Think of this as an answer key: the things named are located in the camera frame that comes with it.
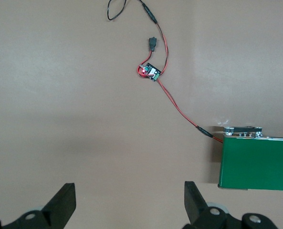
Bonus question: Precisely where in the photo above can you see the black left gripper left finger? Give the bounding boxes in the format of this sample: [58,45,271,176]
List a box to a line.
[0,182,76,229]

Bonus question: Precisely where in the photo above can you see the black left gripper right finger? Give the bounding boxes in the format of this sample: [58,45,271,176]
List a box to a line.
[183,181,279,229]

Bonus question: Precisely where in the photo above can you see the green conveyor belt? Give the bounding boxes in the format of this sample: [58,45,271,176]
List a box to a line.
[217,125,283,192]

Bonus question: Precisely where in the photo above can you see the small green circuit board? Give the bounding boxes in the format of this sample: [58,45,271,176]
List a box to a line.
[141,62,161,83]

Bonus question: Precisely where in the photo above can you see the small black connector plug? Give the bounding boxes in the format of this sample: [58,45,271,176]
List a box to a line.
[147,36,158,52]

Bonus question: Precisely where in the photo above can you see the thin black looped cable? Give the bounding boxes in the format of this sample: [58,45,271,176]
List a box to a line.
[105,0,144,21]

